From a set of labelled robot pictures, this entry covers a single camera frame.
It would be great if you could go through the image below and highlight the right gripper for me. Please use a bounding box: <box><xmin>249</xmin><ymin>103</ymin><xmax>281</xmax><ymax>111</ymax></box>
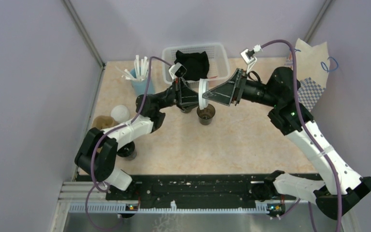
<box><xmin>203</xmin><ymin>68</ymin><xmax>280</xmax><ymax>108</ymax></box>

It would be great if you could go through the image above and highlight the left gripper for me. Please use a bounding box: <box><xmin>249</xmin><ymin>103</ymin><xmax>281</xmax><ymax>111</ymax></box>
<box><xmin>155</xmin><ymin>76</ymin><xmax>207</xmax><ymax>111</ymax></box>

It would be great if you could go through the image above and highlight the dark printed coffee cup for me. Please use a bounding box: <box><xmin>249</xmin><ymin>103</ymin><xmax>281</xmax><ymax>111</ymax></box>
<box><xmin>180</xmin><ymin>108</ymin><xmax>193</xmax><ymax>114</ymax></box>
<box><xmin>196</xmin><ymin>104</ymin><xmax>216</xmax><ymax>125</ymax></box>

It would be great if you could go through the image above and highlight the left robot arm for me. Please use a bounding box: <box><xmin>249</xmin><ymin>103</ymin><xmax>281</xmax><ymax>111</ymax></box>
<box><xmin>74</xmin><ymin>78</ymin><xmax>207</xmax><ymax>200</ymax></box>

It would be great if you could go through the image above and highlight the checkered paper takeout bag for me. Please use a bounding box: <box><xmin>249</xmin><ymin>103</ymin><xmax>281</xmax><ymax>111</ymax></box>
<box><xmin>295</xmin><ymin>39</ymin><xmax>338</xmax><ymax>111</ymax></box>

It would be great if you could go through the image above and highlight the white plastic basket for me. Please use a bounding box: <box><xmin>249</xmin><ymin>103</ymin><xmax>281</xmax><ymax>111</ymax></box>
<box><xmin>161</xmin><ymin>43</ymin><xmax>231</xmax><ymax>87</ymax></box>

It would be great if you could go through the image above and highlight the black cloth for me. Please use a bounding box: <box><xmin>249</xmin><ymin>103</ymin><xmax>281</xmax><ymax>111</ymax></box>
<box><xmin>174</xmin><ymin>50</ymin><xmax>210</xmax><ymax>81</ymax></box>

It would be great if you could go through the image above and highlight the blue straw holder cup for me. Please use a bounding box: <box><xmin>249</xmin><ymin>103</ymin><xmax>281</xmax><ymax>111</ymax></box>
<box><xmin>131</xmin><ymin>80</ymin><xmax>156</xmax><ymax>97</ymax></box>

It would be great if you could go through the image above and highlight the white lid stack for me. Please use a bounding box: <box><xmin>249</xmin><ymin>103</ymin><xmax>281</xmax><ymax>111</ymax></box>
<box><xmin>110</xmin><ymin>105</ymin><xmax>130</xmax><ymax>123</ymax></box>

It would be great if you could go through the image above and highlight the black paper cup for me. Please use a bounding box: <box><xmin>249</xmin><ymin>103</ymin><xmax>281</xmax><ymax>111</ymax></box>
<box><xmin>117</xmin><ymin>142</ymin><xmax>137</xmax><ymax>160</ymax></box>

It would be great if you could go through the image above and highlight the brown cardboard cup carrier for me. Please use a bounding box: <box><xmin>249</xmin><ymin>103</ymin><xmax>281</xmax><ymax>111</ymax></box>
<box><xmin>91</xmin><ymin>116</ymin><xmax>118</xmax><ymax>130</ymax></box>

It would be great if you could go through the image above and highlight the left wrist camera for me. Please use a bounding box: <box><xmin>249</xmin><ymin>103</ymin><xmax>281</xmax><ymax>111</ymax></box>
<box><xmin>169</xmin><ymin>62</ymin><xmax>187</xmax><ymax>81</ymax></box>

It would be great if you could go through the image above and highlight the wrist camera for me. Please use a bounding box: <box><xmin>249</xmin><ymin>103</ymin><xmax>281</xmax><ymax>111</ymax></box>
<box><xmin>240</xmin><ymin>44</ymin><xmax>262</xmax><ymax>73</ymax></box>
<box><xmin>169</xmin><ymin>62</ymin><xmax>187</xmax><ymax>81</ymax></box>

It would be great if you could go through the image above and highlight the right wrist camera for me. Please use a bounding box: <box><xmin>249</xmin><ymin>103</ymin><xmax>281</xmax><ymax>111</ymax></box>
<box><xmin>240</xmin><ymin>44</ymin><xmax>262</xmax><ymax>73</ymax></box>

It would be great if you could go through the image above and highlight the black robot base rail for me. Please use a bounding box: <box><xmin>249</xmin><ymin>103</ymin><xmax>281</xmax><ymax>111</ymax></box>
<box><xmin>59</xmin><ymin>173</ymin><xmax>327</xmax><ymax>218</ymax></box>

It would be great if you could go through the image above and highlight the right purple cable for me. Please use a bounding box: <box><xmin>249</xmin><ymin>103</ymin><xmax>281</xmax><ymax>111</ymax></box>
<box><xmin>259</xmin><ymin>39</ymin><xmax>343</xmax><ymax>232</ymax></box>

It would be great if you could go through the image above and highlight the purple cable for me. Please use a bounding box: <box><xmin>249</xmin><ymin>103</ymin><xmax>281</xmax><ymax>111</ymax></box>
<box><xmin>259</xmin><ymin>39</ymin><xmax>343</xmax><ymax>232</ymax></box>
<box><xmin>85</xmin><ymin>56</ymin><xmax>176</xmax><ymax>232</ymax></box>

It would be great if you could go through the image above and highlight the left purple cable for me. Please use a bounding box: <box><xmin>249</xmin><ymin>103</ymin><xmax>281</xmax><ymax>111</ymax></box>
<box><xmin>85</xmin><ymin>56</ymin><xmax>176</xmax><ymax>232</ymax></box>

